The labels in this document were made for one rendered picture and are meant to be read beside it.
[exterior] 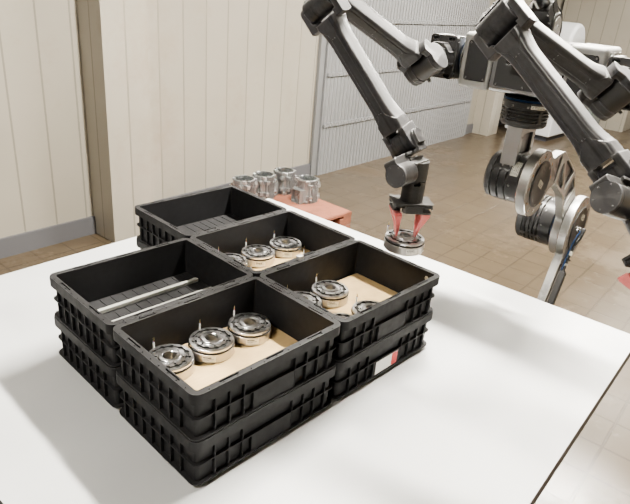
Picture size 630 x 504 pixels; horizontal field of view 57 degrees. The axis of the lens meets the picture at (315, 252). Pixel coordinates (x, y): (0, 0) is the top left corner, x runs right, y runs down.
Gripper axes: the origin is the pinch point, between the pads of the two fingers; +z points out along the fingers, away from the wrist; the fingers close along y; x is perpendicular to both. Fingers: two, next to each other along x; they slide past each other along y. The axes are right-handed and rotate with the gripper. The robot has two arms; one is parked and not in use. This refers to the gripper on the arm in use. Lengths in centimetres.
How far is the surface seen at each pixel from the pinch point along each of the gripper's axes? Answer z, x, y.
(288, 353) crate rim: 12, -38, -32
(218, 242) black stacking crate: 16, 24, -49
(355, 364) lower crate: 26.2, -21.4, -13.3
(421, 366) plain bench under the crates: 34.2, -10.7, 7.5
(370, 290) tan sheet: 21.7, 7.8, -4.9
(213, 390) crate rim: 11, -50, -46
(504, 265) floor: 107, 203, 135
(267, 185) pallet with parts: 85, 276, -24
